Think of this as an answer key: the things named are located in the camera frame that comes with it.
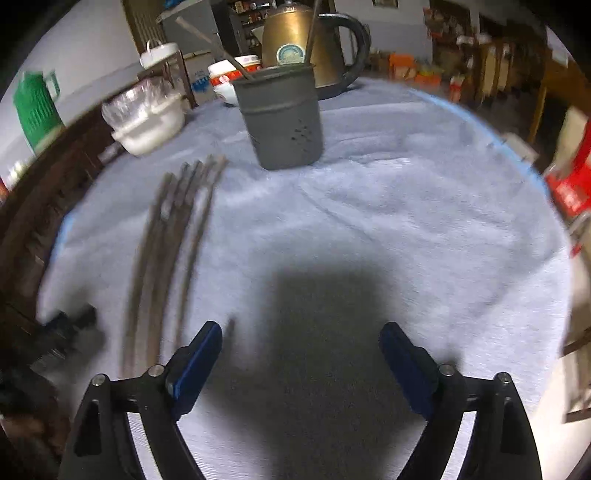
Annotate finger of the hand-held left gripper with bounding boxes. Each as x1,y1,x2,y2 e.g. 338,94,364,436
60,305,99,333

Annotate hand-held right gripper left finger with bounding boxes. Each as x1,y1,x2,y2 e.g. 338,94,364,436
58,320,225,480

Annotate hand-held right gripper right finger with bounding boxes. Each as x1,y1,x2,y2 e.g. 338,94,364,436
379,322,543,480

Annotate grey utensil holder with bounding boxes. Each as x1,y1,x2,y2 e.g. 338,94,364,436
231,62,324,171

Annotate carved dark wooden table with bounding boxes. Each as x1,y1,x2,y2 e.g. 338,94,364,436
0,106,139,480

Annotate light blue table cloth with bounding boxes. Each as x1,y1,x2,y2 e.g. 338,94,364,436
37,76,575,480

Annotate white bowl with plastic wrap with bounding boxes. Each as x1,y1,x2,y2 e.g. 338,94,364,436
102,76,188,158

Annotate green thermos jug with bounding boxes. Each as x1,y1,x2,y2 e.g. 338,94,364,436
13,69,65,155

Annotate red printed box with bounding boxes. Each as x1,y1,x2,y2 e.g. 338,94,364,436
545,152,591,217

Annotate dark wooden rack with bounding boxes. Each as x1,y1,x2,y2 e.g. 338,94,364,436
159,48,197,112

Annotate cardboard box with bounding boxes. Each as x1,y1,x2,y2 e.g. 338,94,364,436
182,51,218,107

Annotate white cup with red band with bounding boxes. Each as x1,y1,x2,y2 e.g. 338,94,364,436
208,60,238,107

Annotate orange packets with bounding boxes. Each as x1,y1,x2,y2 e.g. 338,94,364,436
388,53,444,86

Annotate white lidded container with handle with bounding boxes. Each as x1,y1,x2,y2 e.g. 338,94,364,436
140,39,181,70

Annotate brass kettle with black handle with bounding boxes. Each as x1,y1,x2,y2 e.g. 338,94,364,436
261,0,372,100

